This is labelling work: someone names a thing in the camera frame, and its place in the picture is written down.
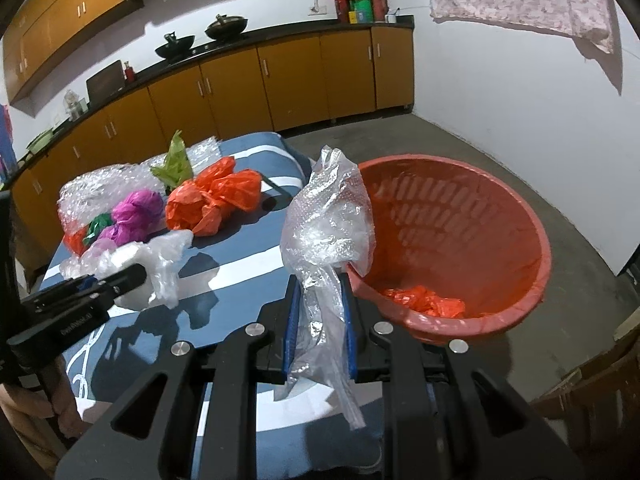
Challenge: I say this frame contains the orange kitchen cabinets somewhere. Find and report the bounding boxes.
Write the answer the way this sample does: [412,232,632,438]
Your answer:
[2,0,146,103]
[10,25,416,271]

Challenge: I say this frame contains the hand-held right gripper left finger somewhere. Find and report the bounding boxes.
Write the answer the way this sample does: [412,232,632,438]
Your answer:
[54,280,303,480]

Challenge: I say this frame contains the red plastic basket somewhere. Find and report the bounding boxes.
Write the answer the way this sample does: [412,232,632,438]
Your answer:
[345,155,553,345]

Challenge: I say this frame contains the dark green plastic bag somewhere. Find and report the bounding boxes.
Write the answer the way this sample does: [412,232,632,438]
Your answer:
[85,212,115,246]

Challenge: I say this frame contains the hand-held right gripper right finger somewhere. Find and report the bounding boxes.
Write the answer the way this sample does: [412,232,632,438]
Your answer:
[342,271,587,480]

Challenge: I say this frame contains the orange lower kitchen cabinets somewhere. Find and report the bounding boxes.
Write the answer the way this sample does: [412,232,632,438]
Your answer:
[10,25,416,271]

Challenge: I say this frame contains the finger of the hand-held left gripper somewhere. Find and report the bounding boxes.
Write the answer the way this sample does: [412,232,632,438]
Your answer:
[20,264,149,313]

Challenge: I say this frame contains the blue white-striped tablecloth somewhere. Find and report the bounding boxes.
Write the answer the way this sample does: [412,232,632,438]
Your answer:
[42,131,386,480]

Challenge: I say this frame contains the black wok with lid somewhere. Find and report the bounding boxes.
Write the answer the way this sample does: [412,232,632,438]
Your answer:
[205,14,249,41]

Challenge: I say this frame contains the large orange plastic bag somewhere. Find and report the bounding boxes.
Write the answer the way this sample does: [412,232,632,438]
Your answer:
[165,156,263,237]

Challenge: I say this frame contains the wooden chair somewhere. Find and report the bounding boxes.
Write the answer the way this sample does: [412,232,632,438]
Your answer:
[530,330,640,456]

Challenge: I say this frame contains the tiny red plastic bag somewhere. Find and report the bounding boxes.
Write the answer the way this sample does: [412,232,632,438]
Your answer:
[63,227,91,256]

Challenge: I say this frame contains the black kitchen countertop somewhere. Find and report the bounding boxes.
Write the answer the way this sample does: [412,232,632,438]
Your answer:
[15,15,416,166]

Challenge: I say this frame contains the small red plastic bag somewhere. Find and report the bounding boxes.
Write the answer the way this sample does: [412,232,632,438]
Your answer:
[380,286,468,318]

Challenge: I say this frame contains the clear bubble wrap sheet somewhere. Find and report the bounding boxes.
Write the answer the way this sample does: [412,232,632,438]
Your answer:
[280,145,376,432]

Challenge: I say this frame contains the magenta plastic bag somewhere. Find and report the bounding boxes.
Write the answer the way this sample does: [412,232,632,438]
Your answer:
[97,189,166,248]

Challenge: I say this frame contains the person's left hand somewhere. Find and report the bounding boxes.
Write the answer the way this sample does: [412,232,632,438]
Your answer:
[0,355,87,466]

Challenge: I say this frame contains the large bubble wrap bundle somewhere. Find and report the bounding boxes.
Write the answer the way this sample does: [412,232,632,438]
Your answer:
[56,162,166,233]

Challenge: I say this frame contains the black open wok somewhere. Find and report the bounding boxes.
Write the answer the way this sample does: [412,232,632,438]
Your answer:
[155,32,196,60]

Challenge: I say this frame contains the glass jar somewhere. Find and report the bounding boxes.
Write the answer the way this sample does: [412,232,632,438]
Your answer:
[64,90,86,121]

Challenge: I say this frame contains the dark rectangular board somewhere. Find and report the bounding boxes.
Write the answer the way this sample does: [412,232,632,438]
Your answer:
[86,60,126,108]

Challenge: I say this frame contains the orange upper kitchen cabinets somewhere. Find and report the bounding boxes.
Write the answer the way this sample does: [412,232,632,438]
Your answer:
[2,0,146,103]

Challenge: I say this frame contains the light green plastic bag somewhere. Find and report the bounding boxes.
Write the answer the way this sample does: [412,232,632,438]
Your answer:
[150,130,193,193]

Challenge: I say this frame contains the clear white plastic bag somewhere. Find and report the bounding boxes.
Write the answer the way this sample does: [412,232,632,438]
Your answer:
[60,230,193,309]

